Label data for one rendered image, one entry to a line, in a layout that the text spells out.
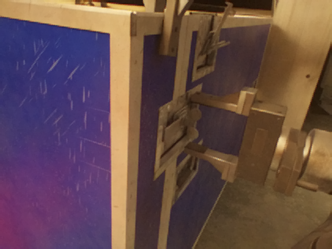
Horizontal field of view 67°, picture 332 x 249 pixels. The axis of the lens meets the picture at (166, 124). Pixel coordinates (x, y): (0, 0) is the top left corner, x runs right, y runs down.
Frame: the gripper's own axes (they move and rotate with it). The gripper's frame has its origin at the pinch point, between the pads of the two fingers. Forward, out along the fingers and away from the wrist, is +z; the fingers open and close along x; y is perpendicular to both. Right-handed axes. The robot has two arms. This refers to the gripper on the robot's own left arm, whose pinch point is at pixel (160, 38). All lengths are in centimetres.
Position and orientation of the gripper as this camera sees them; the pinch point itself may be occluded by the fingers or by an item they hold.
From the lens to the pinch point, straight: 33.3
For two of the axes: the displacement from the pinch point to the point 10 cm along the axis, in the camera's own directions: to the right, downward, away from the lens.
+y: 4.4, -1.8, 8.8
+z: -1.6, 9.5, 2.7
